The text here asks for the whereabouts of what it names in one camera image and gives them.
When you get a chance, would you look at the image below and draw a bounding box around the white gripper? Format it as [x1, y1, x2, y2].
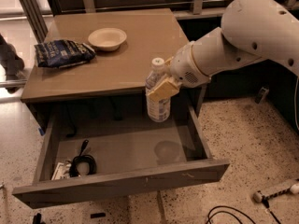
[147, 41, 210, 102]

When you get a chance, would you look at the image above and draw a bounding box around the clear plastic water bottle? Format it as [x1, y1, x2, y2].
[145, 58, 170, 122]

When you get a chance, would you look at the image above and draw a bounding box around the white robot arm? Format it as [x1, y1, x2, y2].
[147, 0, 299, 102]

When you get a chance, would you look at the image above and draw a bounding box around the grey cabinet with counter top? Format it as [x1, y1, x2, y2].
[20, 7, 212, 133]

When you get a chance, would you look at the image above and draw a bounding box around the grey open top drawer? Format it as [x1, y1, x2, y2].
[13, 105, 229, 209]

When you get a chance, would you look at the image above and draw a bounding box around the white box in drawer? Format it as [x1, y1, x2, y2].
[51, 162, 71, 180]

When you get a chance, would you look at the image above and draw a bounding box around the white bowl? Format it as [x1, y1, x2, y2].
[88, 28, 127, 51]

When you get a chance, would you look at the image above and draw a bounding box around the blue snack bag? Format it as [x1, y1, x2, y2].
[35, 39, 95, 68]

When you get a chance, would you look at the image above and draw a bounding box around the white power strip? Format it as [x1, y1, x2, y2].
[253, 178, 299, 203]

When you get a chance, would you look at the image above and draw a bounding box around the small black floor object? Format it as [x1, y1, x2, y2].
[90, 213, 106, 218]

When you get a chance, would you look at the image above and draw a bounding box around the black floor cable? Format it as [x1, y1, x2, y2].
[205, 205, 257, 224]

